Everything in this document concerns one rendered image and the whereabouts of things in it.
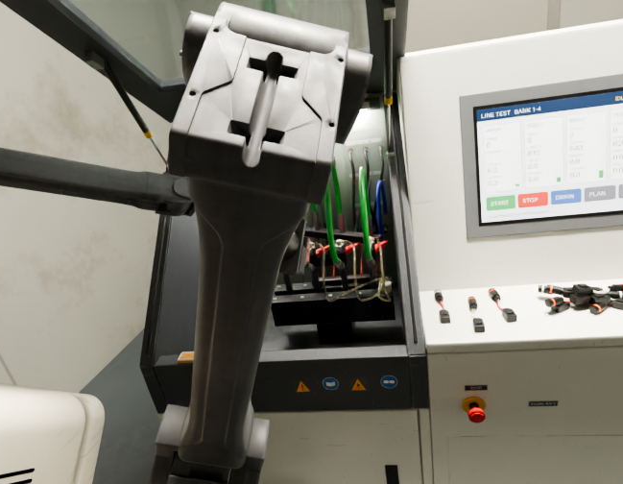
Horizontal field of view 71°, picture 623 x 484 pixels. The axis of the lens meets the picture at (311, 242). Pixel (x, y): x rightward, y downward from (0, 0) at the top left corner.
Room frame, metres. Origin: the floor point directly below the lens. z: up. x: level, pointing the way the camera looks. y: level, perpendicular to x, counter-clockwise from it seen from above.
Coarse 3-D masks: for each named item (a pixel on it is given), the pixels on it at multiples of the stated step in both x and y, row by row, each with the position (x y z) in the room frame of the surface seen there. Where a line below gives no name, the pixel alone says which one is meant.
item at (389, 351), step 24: (168, 360) 0.90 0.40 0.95; (264, 360) 0.84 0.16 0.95; (288, 360) 0.83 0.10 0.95; (312, 360) 0.82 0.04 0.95; (336, 360) 0.81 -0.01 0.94; (360, 360) 0.80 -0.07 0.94; (384, 360) 0.79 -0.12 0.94; (168, 384) 0.89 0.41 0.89; (264, 384) 0.84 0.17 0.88; (288, 384) 0.83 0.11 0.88; (312, 384) 0.82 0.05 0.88; (408, 384) 0.78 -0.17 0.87; (264, 408) 0.84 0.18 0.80; (288, 408) 0.83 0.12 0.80; (312, 408) 0.82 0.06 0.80; (336, 408) 0.81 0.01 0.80; (360, 408) 0.80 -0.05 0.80; (384, 408) 0.79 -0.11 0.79; (408, 408) 0.78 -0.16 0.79
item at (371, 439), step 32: (256, 416) 0.85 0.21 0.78; (288, 416) 0.83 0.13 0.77; (320, 416) 0.82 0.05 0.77; (352, 416) 0.80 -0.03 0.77; (384, 416) 0.79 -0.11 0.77; (416, 416) 0.77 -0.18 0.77; (288, 448) 0.84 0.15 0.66; (320, 448) 0.82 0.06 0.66; (352, 448) 0.81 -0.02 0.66; (384, 448) 0.79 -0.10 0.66; (416, 448) 0.78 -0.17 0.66; (288, 480) 0.84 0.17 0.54; (320, 480) 0.82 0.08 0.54; (352, 480) 0.81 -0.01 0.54; (384, 480) 0.79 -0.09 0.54; (416, 480) 0.78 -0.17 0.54
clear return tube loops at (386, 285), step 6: (378, 240) 1.04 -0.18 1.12; (324, 252) 1.04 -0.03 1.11; (354, 252) 1.02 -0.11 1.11; (324, 258) 1.02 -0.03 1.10; (354, 258) 0.99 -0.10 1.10; (324, 264) 1.00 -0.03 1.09; (354, 264) 0.97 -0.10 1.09; (354, 270) 0.96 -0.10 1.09; (354, 276) 0.95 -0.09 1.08; (324, 282) 0.96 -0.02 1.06; (354, 282) 0.94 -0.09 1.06; (384, 282) 0.93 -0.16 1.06; (390, 282) 1.01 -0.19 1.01; (324, 288) 0.96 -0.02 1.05; (354, 288) 1.00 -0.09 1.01; (378, 288) 0.98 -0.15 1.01; (384, 288) 0.92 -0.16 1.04; (390, 288) 1.00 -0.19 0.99; (342, 294) 0.98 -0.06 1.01; (378, 294) 0.97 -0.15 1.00; (330, 300) 0.96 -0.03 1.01; (360, 300) 0.94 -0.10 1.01; (366, 300) 0.95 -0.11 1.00; (384, 300) 0.94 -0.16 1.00; (390, 300) 0.92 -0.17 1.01
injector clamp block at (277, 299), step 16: (304, 288) 1.10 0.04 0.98; (336, 288) 1.08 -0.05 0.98; (368, 288) 1.06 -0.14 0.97; (272, 304) 1.05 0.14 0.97; (288, 304) 1.04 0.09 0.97; (304, 304) 1.03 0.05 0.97; (320, 304) 1.02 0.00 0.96; (336, 304) 1.02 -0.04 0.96; (352, 304) 1.01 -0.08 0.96; (368, 304) 1.00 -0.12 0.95; (384, 304) 0.99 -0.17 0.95; (288, 320) 1.04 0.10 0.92; (304, 320) 1.03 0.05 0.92; (320, 320) 1.02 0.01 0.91; (336, 320) 1.02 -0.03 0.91; (352, 320) 1.01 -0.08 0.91; (368, 320) 1.00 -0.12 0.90; (384, 320) 0.99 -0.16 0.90; (320, 336) 1.03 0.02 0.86; (336, 336) 1.02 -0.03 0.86; (352, 336) 1.01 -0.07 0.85
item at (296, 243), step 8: (304, 224) 0.73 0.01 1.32; (296, 232) 0.72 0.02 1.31; (296, 240) 0.70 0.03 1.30; (288, 248) 0.68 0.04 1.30; (296, 248) 0.70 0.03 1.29; (288, 256) 0.69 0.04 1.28; (296, 256) 0.69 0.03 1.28; (280, 264) 0.70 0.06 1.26; (288, 264) 0.69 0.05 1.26; (296, 264) 0.68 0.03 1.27; (280, 272) 0.69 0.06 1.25; (288, 272) 0.68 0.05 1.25; (296, 272) 0.67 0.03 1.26
